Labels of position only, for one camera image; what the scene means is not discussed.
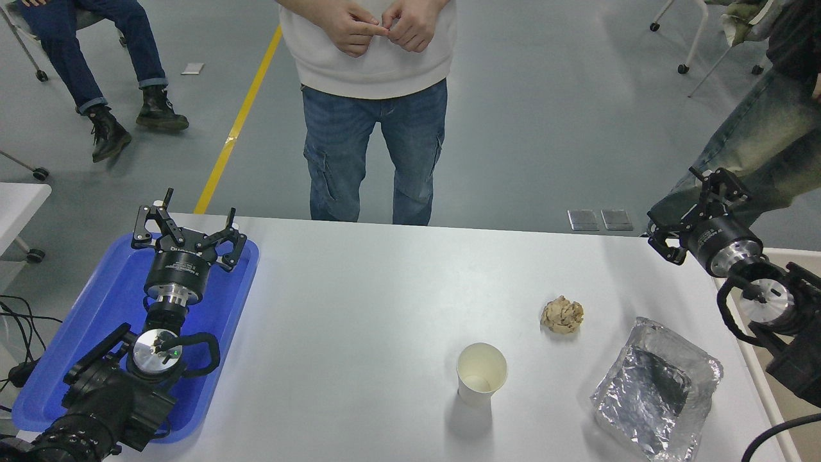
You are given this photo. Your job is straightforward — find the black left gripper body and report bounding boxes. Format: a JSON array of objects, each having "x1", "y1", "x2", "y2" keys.
[{"x1": 143, "y1": 239, "x2": 219, "y2": 296}]

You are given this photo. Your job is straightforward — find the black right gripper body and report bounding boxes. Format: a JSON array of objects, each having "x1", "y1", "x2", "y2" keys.
[{"x1": 680, "y1": 214, "x2": 762, "y2": 278}]

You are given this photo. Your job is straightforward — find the white paper cup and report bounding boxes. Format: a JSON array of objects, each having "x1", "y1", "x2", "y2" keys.
[{"x1": 456, "y1": 343, "x2": 508, "y2": 407}]

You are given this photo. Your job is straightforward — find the standing person's right hand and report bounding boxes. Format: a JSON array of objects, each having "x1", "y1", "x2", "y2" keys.
[{"x1": 319, "y1": 0, "x2": 390, "y2": 58}]

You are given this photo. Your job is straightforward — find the standing person's left hand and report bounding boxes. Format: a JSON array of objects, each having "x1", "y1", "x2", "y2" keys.
[{"x1": 380, "y1": 0, "x2": 450, "y2": 53}]

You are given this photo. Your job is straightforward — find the person beside bin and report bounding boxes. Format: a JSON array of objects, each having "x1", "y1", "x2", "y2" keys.
[{"x1": 645, "y1": 0, "x2": 821, "y2": 238}]

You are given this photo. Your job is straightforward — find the blue plastic tray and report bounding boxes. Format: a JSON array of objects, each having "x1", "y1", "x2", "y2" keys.
[{"x1": 12, "y1": 232, "x2": 260, "y2": 445}]

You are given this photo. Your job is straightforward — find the crumpled tan paper ball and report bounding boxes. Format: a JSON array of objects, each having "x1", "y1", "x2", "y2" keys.
[{"x1": 540, "y1": 295, "x2": 585, "y2": 335}]

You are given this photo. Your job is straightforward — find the chair leg with caster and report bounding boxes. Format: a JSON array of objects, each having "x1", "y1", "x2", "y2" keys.
[{"x1": 0, "y1": 150, "x2": 51, "y2": 182}]

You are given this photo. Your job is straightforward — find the large pale bin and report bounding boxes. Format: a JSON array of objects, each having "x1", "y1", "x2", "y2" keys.
[{"x1": 728, "y1": 247, "x2": 821, "y2": 462}]

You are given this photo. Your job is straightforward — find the crumpled silver foil tray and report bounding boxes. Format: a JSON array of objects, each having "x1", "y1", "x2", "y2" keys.
[{"x1": 590, "y1": 316, "x2": 724, "y2": 462}]

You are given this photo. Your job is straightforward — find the small white side table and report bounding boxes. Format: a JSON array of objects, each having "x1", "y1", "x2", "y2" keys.
[{"x1": 0, "y1": 183, "x2": 52, "y2": 264}]

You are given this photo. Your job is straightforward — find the white wheeled chair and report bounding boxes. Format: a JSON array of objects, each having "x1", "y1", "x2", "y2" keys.
[{"x1": 649, "y1": 0, "x2": 770, "y2": 98}]

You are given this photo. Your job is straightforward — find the camouflage jacket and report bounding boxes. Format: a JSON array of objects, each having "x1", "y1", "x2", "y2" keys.
[{"x1": 718, "y1": 0, "x2": 793, "y2": 48}]

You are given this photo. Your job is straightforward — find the standing person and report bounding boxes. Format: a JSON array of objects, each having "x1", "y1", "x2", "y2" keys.
[{"x1": 276, "y1": 0, "x2": 459, "y2": 227}]

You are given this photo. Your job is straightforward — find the seated person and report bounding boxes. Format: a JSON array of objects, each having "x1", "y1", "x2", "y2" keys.
[{"x1": 16, "y1": 0, "x2": 190, "y2": 163}]

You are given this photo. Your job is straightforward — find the grey wheeled chair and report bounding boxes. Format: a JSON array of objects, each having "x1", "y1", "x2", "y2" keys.
[{"x1": 0, "y1": 0, "x2": 128, "y2": 82}]

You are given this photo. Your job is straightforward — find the black floor cables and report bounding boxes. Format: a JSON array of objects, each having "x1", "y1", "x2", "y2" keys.
[{"x1": 0, "y1": 294, "x2": 63, "y2": 393}]

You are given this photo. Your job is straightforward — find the black hanging cable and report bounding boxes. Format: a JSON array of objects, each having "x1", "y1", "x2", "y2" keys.
[{"x1": 741, "y1": 413, "x2": 821, "y2": 462}]

